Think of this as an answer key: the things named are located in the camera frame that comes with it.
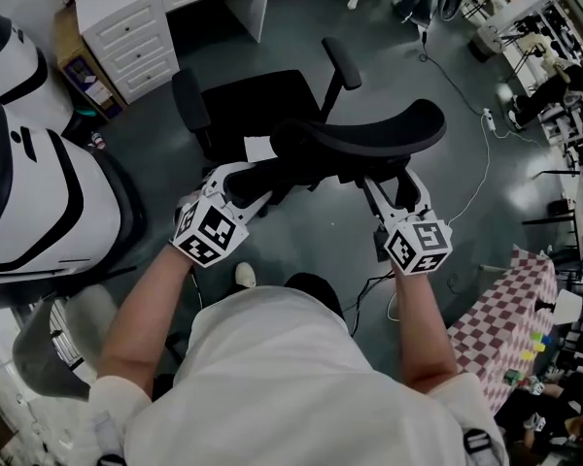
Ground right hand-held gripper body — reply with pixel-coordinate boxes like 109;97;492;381
382;204;454;276

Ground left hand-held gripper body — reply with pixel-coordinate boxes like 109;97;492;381
171;182;251;267

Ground black office chair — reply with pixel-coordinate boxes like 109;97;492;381
171;36;447;220

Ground person's left forearm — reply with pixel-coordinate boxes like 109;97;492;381
96;243;195;387

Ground person's right forearm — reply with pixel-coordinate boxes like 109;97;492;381
392;264;461;395

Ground white desk with drawers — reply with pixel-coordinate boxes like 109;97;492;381
75;0;273;105

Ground beige upholstered chair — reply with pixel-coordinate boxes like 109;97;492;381
12;283;120;402

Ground person's left white shoe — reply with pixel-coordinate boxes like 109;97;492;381
234;261;257;289

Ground person's black trousers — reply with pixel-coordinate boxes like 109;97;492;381
284;272;345;320

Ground pink checkered cloth table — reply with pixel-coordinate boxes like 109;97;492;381
446;245;560;415

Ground white shade table lamp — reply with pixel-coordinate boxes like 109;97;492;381
536;291;583;324

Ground large white black robot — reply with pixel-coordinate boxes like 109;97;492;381
0;15;75;130
0;102;150;288

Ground person's white shirt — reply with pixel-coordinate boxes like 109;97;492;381
89;285;509;466

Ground brown cardboard box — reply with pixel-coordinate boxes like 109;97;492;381
52;7;128;123

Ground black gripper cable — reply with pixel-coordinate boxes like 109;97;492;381
348;220;395;335
189;270;206;311

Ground white power cable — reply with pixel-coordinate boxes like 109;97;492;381
447;123;493;228

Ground black floor cable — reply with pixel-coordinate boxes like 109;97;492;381
419;25;487;116

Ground black metal frame stand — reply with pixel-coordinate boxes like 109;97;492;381
522;167;582;256

